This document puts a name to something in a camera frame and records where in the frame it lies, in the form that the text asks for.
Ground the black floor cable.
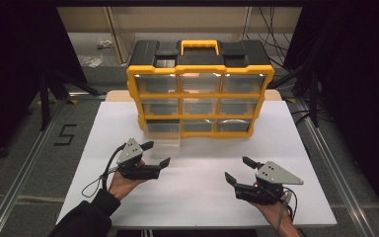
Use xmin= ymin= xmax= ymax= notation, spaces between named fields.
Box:
xmin=290 ymin=108 xmax=331 ymax=126

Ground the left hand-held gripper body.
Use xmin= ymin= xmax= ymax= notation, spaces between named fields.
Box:
xmin=115 ymin=137 xmax=163 ymax=182

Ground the white foam board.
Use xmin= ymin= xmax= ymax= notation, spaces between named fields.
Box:
xmin=55 ymin=100 xmax=339 ymax=228

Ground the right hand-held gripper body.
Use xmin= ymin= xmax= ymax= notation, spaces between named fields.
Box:
xmin=232 ymin=160 xmax=305 ymax=206

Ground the aluminium floor rail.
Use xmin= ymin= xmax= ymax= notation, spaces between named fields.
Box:
xmin=292 ymin=98 xmax=378 ymax=237
xmin=0 ymin=98 xmax=67 ymax=237

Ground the large clear plastic bag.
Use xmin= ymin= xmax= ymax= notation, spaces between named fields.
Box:
xmin=78 ymin=53 xmax=105 ymax=69

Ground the beige cabinet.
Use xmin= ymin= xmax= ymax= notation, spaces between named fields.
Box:
xmin=57 ymin=6 xmax=303 ymax=64

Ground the black curtain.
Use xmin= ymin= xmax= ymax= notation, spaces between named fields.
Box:
xmin=282 ymin=5 xmax=379 ymax=226
xmin=0 ymin=0 xmax=89 ymax=174

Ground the person's right hand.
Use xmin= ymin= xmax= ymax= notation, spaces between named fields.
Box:
xmin=249 ymin=197 xmax=299 ymax=230

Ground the hand-held gripper cable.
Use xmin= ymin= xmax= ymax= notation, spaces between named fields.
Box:
xmin=81 ymin=142 xmax=127 ymax=198
xmin=275 ymin=186 xmax=299 ymax=232

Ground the bundle of black cables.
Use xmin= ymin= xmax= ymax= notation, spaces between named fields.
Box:
xmin=245 ymin=6 xmax=298 ymax=68

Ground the clear plastic organizer drawer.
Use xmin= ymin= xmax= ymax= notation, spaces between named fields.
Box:
xmin=144 ymin=118 xmax=183 ymax=148

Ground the left hand-held gripper cable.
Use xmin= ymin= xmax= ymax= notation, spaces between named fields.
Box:
xmin=81 ymin=142 xmax=127 ymax=198

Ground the black metal stand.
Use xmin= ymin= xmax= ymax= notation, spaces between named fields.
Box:
xmin=269 ymin=63 xmax=321 ymax=128
xmin=38 ymin=67 xmax=107 ymax=132

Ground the small clear plastic bag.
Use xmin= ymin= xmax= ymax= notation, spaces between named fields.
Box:
xmin=97 ymin=39 xmax=114 ymax=50

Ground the yellow black organizer case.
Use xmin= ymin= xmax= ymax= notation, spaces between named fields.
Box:
xmin=125 ymin=39 xmax=275 ymax=139

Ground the person's left hand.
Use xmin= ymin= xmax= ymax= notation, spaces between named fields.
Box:
xmin=108 ymin=159 xmax=147 ymax=201

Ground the set of clear drawers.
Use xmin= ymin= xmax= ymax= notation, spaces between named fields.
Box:
xmin=133 ymin=72 xmax=266 ymax=133

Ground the right hand-held gripper cable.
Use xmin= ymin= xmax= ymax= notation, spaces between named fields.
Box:
xmin=275 ymin=186 xmax=299 ymax=232

